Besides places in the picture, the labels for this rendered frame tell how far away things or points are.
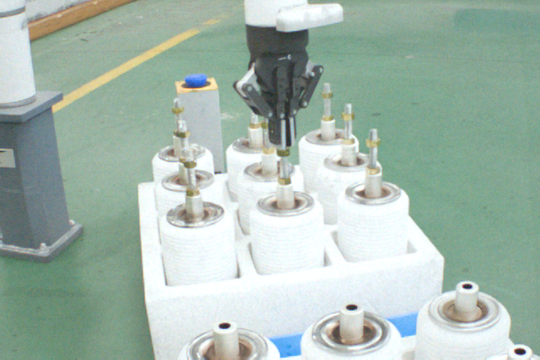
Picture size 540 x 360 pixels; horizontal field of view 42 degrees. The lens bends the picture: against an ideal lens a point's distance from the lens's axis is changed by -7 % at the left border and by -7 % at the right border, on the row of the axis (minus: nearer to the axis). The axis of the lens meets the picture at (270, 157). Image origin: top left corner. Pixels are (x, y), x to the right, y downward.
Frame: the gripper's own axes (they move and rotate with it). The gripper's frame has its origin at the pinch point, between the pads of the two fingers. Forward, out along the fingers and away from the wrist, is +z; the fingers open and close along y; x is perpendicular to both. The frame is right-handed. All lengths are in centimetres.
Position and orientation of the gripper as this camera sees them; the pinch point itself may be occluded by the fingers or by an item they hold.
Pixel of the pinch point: (282, 131)
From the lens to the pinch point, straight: 93.8
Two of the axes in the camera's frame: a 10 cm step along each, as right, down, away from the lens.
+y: -7.8, 2.6, -5.7
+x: 6.3, 2.5, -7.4
